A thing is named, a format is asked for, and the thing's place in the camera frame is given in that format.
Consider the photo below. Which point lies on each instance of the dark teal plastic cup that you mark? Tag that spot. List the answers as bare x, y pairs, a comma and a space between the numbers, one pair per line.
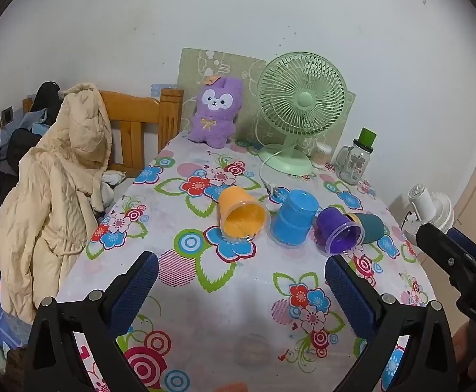
372, 226

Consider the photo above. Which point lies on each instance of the white cloth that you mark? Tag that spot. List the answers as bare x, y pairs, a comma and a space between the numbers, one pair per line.
111, 181

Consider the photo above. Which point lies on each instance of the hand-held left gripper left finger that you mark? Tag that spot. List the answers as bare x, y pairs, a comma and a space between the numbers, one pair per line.
138, 286

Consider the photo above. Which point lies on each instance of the white portable fan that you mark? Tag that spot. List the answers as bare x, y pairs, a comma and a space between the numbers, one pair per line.
430, 206

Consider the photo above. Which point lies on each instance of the purple plush toy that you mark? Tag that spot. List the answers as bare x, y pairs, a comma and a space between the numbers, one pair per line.
215, 118

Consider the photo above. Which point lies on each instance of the blue plastic cup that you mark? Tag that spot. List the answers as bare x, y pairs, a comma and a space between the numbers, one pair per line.
293, 220

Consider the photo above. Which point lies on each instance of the person's right hand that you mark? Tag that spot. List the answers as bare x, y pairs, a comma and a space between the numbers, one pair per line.
469, 355

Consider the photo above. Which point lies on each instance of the orange plastic cup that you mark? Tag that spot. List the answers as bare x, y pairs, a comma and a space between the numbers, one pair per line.
238, 204

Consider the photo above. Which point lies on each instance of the floral tablecloth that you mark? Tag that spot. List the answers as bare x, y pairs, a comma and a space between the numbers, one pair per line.
230, 294

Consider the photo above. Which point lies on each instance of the wall socket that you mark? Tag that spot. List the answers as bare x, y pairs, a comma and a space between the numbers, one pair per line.
7, 115

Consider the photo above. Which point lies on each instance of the black garment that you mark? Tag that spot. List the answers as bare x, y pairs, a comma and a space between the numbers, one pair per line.
44, 98

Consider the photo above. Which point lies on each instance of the ribbed glass cup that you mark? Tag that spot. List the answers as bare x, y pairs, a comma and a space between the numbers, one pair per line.
322, 156

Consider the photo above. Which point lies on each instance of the beige padded coat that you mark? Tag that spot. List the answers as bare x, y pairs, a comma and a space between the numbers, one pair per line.
50, 196

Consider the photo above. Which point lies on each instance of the green patterned board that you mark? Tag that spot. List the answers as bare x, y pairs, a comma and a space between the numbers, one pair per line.
230, 65

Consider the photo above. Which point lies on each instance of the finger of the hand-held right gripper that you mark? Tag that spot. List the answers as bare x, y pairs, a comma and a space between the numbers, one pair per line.
469, 247
438, 243

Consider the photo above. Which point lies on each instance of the glass jar with green lid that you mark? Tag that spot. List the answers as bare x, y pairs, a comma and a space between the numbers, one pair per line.
354, 159

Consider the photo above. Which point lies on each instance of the wooden chair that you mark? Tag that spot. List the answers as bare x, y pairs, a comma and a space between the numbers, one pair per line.
140, 110

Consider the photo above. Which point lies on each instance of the purple plastic cup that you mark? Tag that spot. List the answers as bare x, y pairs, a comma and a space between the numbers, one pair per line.
332, 222

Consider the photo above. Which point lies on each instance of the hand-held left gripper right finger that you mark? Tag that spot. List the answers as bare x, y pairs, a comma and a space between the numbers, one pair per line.
346, 290

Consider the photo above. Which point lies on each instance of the green desk fan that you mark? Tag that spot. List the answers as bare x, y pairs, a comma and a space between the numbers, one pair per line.
303, 98

